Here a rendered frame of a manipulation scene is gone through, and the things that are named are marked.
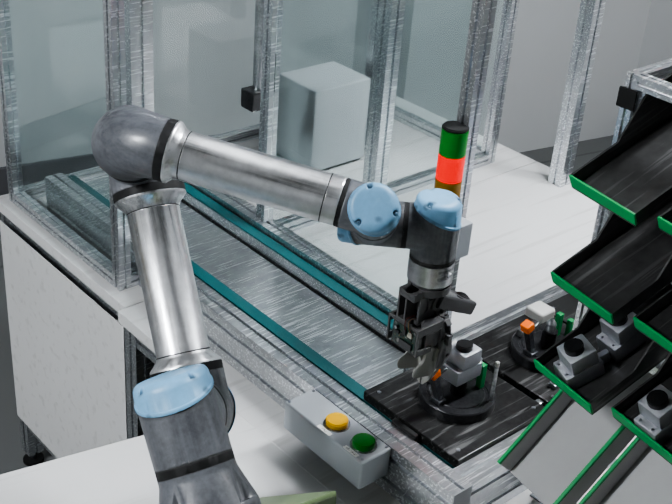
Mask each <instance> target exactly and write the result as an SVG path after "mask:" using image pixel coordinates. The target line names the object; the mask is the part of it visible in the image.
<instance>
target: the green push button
mask: <svg viewBox="0 0 672 504"><path fill-rule="evenodd" d="M352 446H353V447H354V448H355V449H356V450H359V451H363V452H367V451H371V450H372V449H374V447H375V438H374V437H373V436H372V435H370V434H368V433H358V434H356V435H354V436H353V438H352Z"/></svg>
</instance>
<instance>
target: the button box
mask: <svg viewBox="0 0 672 504"><path fill-rule="evenodd" d="M334 412H339V413H342V414H344V415H346V416H347V417H348V419H349V422H348V426H347V428H345V429H343V430H332V429H330V428H328V427H327V425H326V417H327V416H328V415H329V414H331V413H334ZM284 428H285V429H287V430H288V431H289V432H290V433H291V434H293V435H294V436H295V437H296V438H297V439H299V440H300V441H301V442H302V443H303V444H305V445H306V446H307V447H308V448H309V449H311V450H312V451H313V452H314V453H316V454H317V455H318V456H319V457H320V458H322V459H323V460H324V461H325V462H326V463H328V464H329V465H330V466H331V467H332V468H334V469H335V470H336V471H337V472H338V473H340V474H341V475H342V476H343V477H345V478H346V479H347V480H348V481H349V482H351V483H352V484H353V485H354V486H355V487H357V488H358V489H361V488H363V487H365V486H367V485H369V484H370V483H372V482H374V481H376V480H378V479H379V478H381V477H383V476H385V475H387V474H388V468H389V460H390V452H391V448H390V447H389V446H387V445H386V444H385V443H383V442H382V441H381V440H380V439H378V438H377V437H376V436H374V435H373V434H372V433H370V432H369V431H368V430H367V429H365V428H364V427H363V426H361V425H360V424H359V423H357V422H356V421H355V420H354V419H352V418H351V417H350V416H348V415H347V414H346V413H344V412H343V411H342V410H341V409H339V408H338V407H337V406H335V405H334V404H333V403H331V402H330V401H329V400H328V399H326V398H325V397H324V396H322V395H321V394H320V393H318V392H317V391H316V390H314V389H313V390H311V391H308V392H306V393H304V394H302V395H300V396H297V397H295V398H293V399H291V400H289V401H287V402H285V414H284ZM358 433H368V434H370V435H372V436H373V437H374V438H375V447H374V449H372V450H371V451H367V452H363V451H359V450H356V449H355V448H354V447H353V446H352V438H353V436H354V435H356V434H358Z"/></svg>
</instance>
